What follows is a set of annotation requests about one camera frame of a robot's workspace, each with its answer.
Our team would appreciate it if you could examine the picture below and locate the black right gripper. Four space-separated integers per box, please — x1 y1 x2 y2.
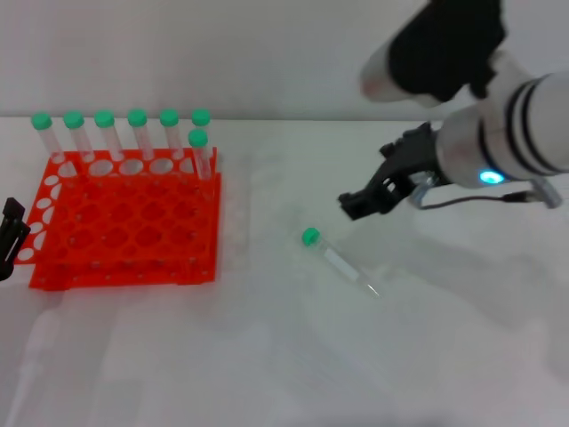
337 123 442 222

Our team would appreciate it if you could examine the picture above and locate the green capped test tube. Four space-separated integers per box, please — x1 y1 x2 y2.
30 110 66 164
301 227 384 300
62 109 96 163
92 109 125 162
158 108 185 160
126 108 156 161
187 128 213 181
190 108 212 131

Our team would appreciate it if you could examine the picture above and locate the orange plastic test tube rack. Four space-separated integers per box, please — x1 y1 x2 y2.
11 146 222 293

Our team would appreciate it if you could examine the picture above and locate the grey right arm cable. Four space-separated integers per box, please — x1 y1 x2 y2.
407 184 541 211

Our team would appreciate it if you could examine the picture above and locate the black white wrist camera housing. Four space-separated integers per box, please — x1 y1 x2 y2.
358 0 510 109

